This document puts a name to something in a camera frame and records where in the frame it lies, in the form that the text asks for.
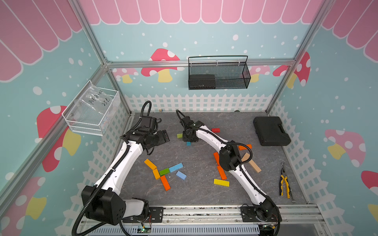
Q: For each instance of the green circuit board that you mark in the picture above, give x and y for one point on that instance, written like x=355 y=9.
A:
x=143 y=230

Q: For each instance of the yellow handled pliers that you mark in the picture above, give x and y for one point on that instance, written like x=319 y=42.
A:
x=284 y=183

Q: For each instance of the orange long block left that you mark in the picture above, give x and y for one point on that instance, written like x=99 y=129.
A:
x=165 y=183

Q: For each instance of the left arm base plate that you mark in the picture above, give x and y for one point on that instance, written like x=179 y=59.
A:
x=152 y=215

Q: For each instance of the orange block middle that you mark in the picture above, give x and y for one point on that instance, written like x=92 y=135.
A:
x=221 y=173

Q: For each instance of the light blue long block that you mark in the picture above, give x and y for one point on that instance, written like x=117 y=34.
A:
x=176 y=167

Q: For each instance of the orange block behind arm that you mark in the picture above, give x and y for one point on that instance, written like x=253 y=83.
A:
x=244 y=148

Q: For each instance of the tan wooden long block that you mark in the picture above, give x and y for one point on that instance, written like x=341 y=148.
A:
x=255 y=166

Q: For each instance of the clear wire wall basket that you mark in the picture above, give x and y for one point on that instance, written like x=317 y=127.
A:
x=75 y=127

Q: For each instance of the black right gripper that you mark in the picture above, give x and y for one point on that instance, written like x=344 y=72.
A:
x=184 y=133

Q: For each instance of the black box in basket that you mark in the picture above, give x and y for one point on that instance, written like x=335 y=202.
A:
x=202 y=81

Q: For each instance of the red-orange block upper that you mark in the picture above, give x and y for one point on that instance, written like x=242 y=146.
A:
x=217 y=158

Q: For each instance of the yellow-orange short block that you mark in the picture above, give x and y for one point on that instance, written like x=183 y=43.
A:
x=156 y=174

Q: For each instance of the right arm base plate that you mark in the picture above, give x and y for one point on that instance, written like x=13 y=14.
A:
x=255 y=214

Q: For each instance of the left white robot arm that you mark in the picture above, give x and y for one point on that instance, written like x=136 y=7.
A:
x=102 y=203

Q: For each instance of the black plastic tool case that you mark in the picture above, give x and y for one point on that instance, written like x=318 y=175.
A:
x=270 y=131

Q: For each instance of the yellow long block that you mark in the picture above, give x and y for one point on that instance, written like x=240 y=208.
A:
x=221 y=182

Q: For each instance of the red short block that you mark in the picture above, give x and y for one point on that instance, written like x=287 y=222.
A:
x=215 y=130

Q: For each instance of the light blue short block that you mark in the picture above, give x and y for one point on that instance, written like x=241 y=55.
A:
x=181 y=175

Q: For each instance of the black wire mesh basket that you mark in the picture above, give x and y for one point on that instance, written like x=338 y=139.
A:
x=231 y=72

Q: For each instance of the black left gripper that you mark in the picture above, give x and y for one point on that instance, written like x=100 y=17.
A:
x=163 y=138

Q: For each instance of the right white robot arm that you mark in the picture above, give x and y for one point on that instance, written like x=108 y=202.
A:
x=232 y=157

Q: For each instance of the tan wooden short block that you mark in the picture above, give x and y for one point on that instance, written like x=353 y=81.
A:
x=245 y=157

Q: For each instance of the yellow-orange long block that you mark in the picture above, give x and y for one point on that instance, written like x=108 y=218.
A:
x=150 y=164

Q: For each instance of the plastic bag in basket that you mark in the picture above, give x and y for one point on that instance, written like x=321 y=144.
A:
x=92 y=110

